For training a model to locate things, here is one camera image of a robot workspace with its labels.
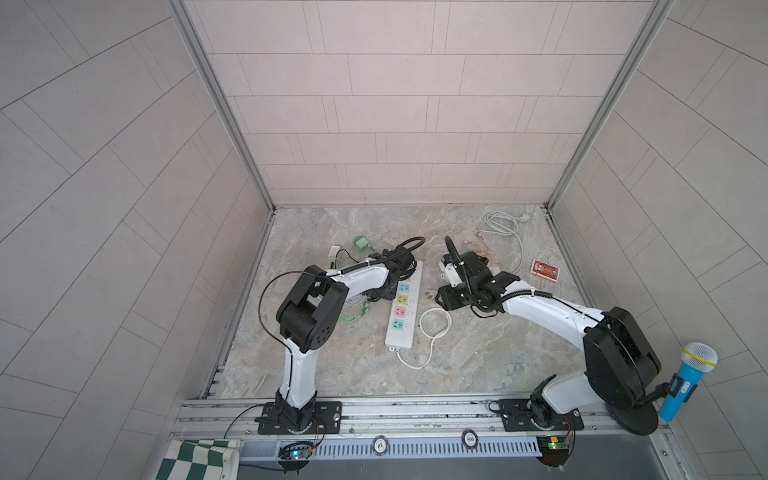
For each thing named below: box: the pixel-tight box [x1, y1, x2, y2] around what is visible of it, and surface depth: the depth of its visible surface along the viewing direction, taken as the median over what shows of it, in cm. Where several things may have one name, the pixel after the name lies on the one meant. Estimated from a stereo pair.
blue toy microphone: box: [658, 342, 718, 423], surface depth 59 cm
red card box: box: [530, 259, 561, 283], surface depth 98 cm
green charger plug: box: [354, 236, 375, 252], surface depth 104 cm
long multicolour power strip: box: [385, 261, 423, 349], surface depth 87 cm
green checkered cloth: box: [155, 439, 240, 480], surface depth 65 cm
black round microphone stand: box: [607, 382, 670, 436], surface depth 71 cm
